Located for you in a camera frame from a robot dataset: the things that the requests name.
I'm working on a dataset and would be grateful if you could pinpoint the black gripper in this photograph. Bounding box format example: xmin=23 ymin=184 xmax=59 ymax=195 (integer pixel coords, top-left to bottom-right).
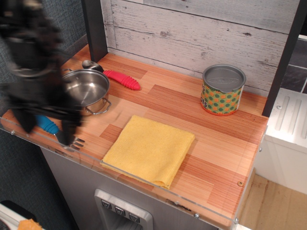
xmin=0 ymin=64 xmax=83 ymax=147

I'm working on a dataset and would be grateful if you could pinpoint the yellow-orange towel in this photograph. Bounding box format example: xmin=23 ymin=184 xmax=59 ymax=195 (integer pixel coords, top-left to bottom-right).
xmin=102 ymin=115 xmax=195 ymax=189

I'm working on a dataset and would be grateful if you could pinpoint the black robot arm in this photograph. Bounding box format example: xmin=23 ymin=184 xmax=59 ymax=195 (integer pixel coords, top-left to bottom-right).
xmin=0 ymin=0 xmax=83 ymax=150

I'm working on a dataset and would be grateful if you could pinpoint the orange cloth at corner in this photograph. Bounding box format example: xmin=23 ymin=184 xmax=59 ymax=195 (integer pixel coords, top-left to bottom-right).
xmin=17 ymin=219 xmax=43 ymax=230

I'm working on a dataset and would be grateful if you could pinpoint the stainless steel pot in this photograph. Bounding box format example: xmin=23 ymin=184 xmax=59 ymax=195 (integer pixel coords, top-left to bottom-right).
xmin=62 ymin=69 xmax=112 ymax=116

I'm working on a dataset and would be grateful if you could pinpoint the grey dispenser panel with buttons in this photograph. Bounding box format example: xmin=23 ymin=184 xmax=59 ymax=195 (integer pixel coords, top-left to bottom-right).
xmin=94 ymin=189 xmax=154 ymax=230

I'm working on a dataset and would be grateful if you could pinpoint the clear acrylic edge guard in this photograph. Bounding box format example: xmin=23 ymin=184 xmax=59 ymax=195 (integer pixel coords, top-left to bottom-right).
xmin=0 ymin=116 xmax=268 ymax=227

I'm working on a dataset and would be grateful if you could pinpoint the green orange patterned can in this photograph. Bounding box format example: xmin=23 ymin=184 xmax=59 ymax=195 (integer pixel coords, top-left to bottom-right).
xmin=201 ymin=64 xmax=246 ymax=116

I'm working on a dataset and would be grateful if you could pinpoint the white toy sink unit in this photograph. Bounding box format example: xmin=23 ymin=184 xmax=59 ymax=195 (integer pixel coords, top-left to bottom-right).
xmin=253 ymin=34 xmax=307 ymax=195

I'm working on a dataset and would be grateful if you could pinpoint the fork with blue handle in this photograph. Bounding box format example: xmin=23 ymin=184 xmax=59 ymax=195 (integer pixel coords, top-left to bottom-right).
xmin=35 ymin=115 xmax=85 ymax=152

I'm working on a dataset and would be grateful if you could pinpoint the spoon with red handle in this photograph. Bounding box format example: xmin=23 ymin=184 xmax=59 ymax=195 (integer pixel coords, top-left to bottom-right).
xmin=82 ymin=60 xmax=141 ymax=90

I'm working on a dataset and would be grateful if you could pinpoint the dark grey left post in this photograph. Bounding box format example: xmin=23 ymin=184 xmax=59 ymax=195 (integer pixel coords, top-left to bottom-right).
xmin=81 ymin=0 xmax=108 ymax=62

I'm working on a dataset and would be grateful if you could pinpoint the dark grey post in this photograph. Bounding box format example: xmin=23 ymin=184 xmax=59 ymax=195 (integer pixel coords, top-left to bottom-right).
xmin=81 ymin=0 xmax=108 ymax=62
xmin=262 ymin=0 xmax=307 ymax=117

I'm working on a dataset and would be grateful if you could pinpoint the dark grey right post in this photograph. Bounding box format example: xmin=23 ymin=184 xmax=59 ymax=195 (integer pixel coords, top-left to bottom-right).
xmin=262 ymin=0 xmax=307 ymax=117

